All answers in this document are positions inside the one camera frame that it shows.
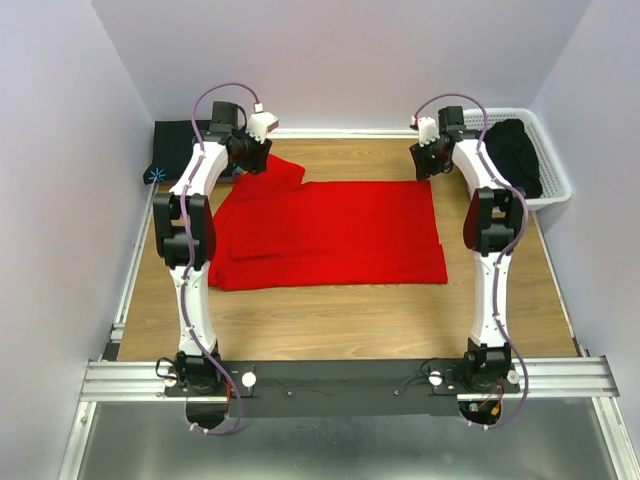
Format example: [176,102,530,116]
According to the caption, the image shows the red t-shirt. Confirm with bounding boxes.
[208,155,448,291]

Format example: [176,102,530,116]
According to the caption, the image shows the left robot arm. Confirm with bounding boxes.
[153,101,279,396]

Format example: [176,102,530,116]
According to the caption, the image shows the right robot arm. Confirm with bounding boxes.
[410,106,528,395]

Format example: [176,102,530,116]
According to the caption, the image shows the black clothes in basket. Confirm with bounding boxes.
[485,119,543,199]

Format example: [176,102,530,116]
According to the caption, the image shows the folded black t-shirt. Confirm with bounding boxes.
[142,120,195,185]

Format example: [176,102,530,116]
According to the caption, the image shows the white plastic laundry basket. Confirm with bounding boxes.
[486,107,572,211]

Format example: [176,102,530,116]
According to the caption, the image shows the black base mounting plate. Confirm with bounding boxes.
[158,354,520,424]

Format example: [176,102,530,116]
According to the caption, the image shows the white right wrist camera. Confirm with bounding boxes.
[410,116,439,147]

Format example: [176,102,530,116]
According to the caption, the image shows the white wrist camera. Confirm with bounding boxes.
[410,116,439,147]
[246,102,279,143]

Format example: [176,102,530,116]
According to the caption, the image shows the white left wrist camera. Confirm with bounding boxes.
[246,102,279,143]

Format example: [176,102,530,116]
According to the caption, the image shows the aluminium frame rail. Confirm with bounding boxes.
[80,357,619,402]

